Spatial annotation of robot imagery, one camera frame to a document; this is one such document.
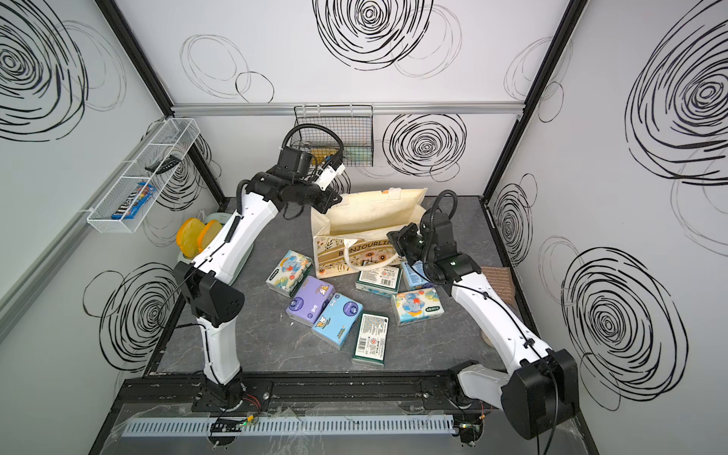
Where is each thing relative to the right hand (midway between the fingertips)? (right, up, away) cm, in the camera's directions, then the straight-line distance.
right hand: (388, 232), depth 76 cm
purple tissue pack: (-23, -21, +11) cm, 33 cm away
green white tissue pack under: (-1, -16, +13) cm, 21 cm away
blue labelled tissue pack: (+8, -16, +15) cm, 23 cm away
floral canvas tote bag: (-11, +1, +5) cm, 12 cm away
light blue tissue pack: (-14, -26, +5) cm, 30 cm away
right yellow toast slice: (-51, 0, +5) cm, 52 cm away
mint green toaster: (-54, +4, +17) cm, 56 cm away
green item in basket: (-9, +24, +11) cm, 28 cm away
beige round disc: (+30, -32, +7) cm, 44 cm away
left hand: (-14, +10, +5) cm, 18 cm away
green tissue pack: (-5, -30, +2) cm, 30 cm away
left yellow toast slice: (-58, -2, +6) cm, 59 cm away
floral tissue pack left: (-31, -14, +15) cm, 37 cm away
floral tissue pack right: (+9, -22, +9) cm, 26 cm away
